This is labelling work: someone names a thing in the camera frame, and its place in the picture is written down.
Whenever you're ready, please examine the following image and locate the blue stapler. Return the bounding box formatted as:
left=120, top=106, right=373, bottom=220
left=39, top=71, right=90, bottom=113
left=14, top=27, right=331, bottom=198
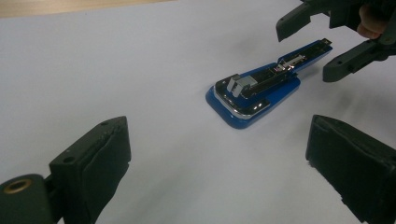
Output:
left=205, top=37, right=333, bottom=131

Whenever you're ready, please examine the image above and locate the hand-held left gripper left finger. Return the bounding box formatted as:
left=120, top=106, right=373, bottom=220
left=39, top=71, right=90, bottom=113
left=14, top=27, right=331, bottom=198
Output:
left=49, top=115, right=133, bottom=224

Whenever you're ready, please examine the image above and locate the wooden table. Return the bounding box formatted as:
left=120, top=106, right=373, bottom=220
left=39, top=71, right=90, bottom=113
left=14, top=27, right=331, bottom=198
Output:
left=0, top=0, right=177, bottom=19

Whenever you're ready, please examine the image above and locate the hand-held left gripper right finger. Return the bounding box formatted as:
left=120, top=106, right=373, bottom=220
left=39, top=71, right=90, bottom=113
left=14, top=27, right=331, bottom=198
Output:
left=304, top=114, right=396, bottom=224

